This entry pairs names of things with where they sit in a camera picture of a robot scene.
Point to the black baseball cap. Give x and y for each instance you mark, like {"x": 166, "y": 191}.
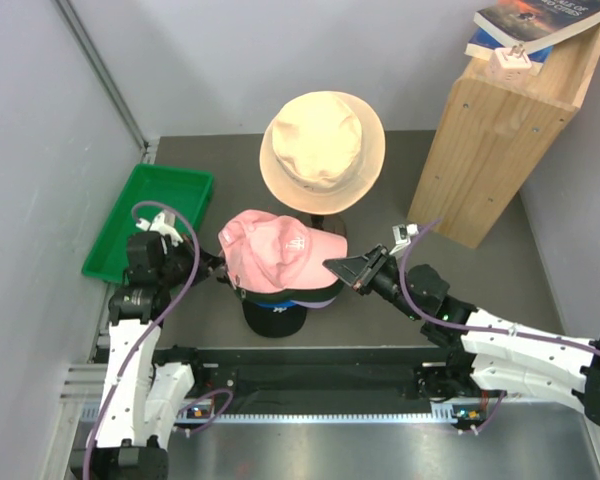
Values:
{"x": 274, "y": 321}

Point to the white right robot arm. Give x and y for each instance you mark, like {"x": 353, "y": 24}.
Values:
{"x": 486, "y": 353}

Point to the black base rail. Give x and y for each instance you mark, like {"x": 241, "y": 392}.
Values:
{"x": 410, "y": 372}

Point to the cream bucket hat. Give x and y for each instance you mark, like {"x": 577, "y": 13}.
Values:
{"x": 322, "y": 152}

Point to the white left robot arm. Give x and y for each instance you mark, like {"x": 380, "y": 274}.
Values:
{"x": 144, "y": 385}

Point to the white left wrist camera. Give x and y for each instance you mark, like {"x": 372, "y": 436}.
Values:
{"x": 163, "y": 223}

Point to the tall wooden shelf box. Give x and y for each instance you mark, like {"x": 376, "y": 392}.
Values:
{"x": 491, "y": 136}

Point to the dark wooden hat stand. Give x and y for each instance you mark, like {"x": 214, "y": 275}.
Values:
{"x": 329, "y": 223}

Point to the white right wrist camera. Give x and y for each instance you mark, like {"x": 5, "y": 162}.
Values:
{"x": 403, "y": 235}

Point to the pink brim cap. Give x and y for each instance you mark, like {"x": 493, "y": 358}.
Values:
{"x": 267, "y": 254}

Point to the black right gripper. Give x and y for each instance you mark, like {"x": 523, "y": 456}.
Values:
{"x": 361, "y": 271}

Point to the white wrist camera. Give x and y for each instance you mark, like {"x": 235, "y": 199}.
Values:
{"x": 403, "y": 235}
{"x": 163, "y": 223}

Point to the lavender baseball cap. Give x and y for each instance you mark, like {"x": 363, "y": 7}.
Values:
{"x": 313, "y": 305}

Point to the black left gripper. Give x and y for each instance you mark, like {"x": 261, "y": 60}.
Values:
{"x": 206, "y": 264}

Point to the grey cable duct strip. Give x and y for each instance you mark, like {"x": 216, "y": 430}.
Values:
{"x": 437, "y": 414}

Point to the dark green baseball cap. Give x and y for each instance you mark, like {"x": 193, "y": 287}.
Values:
{"x": 303, "y": 296}

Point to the blue baseball cap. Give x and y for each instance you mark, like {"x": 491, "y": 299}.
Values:
{"x": 275, "y": 304}

